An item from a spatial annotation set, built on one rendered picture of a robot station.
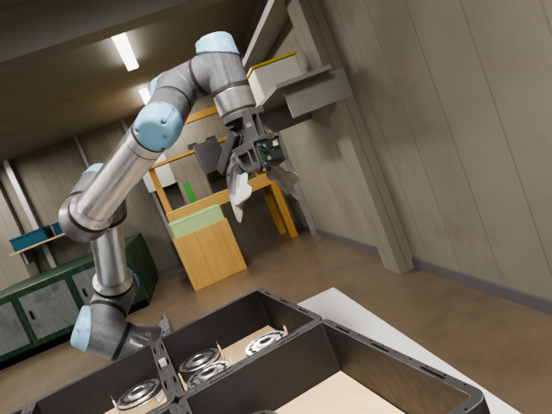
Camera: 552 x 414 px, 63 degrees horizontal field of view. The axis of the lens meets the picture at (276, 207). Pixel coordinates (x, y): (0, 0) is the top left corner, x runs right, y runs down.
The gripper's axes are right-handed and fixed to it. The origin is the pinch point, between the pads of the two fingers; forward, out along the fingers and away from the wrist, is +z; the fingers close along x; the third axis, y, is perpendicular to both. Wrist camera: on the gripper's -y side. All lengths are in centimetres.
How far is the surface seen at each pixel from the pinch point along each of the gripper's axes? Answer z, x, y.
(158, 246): 28, 268, -701
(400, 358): 23.2, -9.8, 30.3
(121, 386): 29, -27, -43
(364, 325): 42, 34, -21
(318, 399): 32.7, -10.2, 9.3
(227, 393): 26.3, -21.7, 1.0
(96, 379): 25, -31, -44
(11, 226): -87, 74, -782
